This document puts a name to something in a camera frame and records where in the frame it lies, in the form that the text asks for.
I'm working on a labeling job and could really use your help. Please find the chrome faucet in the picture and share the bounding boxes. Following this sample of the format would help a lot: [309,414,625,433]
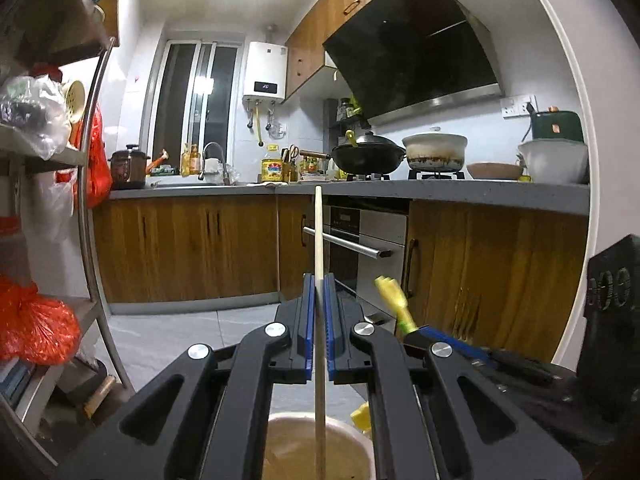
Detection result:
[199,141,232,186]

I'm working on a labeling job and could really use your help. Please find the black wok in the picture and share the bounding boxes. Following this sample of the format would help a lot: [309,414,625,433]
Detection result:
[299,130,407,176]

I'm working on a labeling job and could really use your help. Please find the white cooking pot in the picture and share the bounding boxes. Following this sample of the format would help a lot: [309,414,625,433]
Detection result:
[402,133,468,171]

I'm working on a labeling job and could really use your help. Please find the wall socket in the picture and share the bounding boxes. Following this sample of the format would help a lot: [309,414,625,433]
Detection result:
[500,95,538,120]

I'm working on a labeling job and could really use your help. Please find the built-in steel oven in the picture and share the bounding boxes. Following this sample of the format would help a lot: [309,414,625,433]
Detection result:
[302,200,408,331]

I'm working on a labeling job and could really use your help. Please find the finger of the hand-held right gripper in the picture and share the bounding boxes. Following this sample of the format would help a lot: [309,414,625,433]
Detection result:
[404,326,557,387]

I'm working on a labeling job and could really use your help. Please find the wooden wall cabinet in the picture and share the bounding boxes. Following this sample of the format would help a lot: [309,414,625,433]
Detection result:
[87,0,122,48]

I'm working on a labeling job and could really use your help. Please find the brown bowl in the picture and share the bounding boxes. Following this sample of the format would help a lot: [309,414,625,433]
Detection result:
[466,161,523,181]

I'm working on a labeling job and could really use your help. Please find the green kettle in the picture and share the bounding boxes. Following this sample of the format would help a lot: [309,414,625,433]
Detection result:
[530,106,586,143]

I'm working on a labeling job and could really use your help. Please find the yellow oil bottle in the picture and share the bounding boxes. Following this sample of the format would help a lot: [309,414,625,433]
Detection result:
[260,147,285,183]

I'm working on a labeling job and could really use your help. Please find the metal shelf rack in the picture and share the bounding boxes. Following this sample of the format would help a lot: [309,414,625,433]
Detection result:
[0,0,136,466]

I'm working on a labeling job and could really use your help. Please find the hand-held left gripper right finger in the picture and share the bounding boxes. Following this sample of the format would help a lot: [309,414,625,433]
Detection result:
[322,272,583,480]

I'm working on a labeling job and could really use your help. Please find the white plastic bag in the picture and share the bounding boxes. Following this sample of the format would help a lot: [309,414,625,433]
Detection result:
[20,170,76,243]

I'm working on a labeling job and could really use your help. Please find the yellow slotted ladle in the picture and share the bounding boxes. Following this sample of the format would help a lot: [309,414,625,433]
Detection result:
[61,80,87,125]

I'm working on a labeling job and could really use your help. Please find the crumpled red plastic bag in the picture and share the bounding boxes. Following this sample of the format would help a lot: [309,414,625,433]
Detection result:
[0,277,82,366]

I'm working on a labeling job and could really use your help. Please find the black range hood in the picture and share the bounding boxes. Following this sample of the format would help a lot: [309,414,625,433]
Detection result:
[322,0,503,128]

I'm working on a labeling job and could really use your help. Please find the white water heater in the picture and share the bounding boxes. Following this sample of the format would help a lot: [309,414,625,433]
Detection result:
[242,41,290,102]

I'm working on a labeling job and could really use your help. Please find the wooden lower cabinets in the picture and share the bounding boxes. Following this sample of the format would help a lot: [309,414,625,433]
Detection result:
[92,192,588,366]

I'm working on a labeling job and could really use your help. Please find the hanging red plastic bag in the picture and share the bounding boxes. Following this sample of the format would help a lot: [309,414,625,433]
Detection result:
[56,102,113,209]

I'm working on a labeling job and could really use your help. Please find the kitchen window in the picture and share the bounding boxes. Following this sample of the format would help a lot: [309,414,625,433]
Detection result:
[145,40,243,173]

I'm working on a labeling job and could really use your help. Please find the gas stove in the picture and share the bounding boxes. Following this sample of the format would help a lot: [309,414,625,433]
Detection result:
[340,170,466,182]

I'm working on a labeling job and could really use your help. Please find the large white bowl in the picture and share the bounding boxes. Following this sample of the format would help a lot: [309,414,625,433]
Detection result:
[517,139,590,184]

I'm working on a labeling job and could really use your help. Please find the clear plastic bag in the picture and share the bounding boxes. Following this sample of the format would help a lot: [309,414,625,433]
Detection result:
[0,74,72,161]

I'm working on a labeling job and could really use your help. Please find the wooden chopstick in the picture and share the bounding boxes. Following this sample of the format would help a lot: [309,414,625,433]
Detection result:
[313,186,328,480]

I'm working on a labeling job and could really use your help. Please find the amber glass bottle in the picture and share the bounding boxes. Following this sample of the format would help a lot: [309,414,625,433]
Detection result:
[180,143,201,177]

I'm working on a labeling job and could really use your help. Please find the wooden handled tool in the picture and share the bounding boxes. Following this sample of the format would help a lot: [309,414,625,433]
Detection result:
[82,375,117,418]

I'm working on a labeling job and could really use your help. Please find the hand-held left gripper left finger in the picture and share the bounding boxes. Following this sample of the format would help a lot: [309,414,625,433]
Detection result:
[55,271,317,480]

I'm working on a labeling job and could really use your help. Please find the grey countertop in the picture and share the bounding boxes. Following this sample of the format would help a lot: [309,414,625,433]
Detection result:
[107,177,591,217]

